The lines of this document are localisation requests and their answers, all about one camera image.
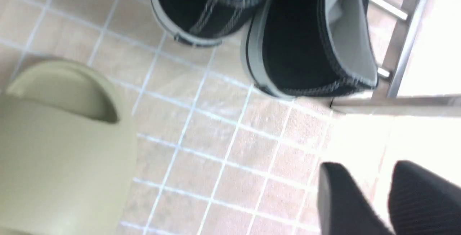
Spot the black canvas sneaker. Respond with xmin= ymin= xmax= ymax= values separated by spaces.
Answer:
xmin=151 ymin=0 xmax=266 ymax=47
xmin=242 ymin=0 xmax=379 ymax=100

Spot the green slipper front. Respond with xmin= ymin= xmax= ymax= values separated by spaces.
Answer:
xmin=0 ymin=60 xmax=137 ymax=235

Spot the metal shoe rack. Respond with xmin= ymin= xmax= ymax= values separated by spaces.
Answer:
xmin=370 ymin=0 xmax=428 ymax=100

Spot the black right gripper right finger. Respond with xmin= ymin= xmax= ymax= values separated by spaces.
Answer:
xmin=388 ymin=160 xmax=461 ymax=235

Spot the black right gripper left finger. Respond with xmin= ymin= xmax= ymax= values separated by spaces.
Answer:
xmin=317 ymin=162 xmax=393 ymax=235

